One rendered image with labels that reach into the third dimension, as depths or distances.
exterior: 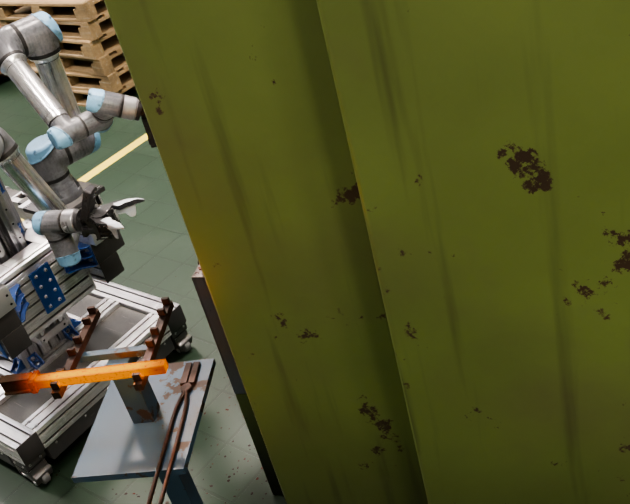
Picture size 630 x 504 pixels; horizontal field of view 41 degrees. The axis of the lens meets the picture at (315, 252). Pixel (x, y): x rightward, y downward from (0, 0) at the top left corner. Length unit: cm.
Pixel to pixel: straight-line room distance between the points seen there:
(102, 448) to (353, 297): 82
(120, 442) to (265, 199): 84
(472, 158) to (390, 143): 15
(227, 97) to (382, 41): 38
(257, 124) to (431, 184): 37
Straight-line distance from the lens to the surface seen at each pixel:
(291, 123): 167
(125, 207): 267
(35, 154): 316
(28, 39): 303
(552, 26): 141
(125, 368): 207
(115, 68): 624
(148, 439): 228
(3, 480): 348
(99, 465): 228
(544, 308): 170
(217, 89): 169
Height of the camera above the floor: 217
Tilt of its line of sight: 33 degrees down
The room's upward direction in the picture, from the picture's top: 15 degrees counter-clockwise
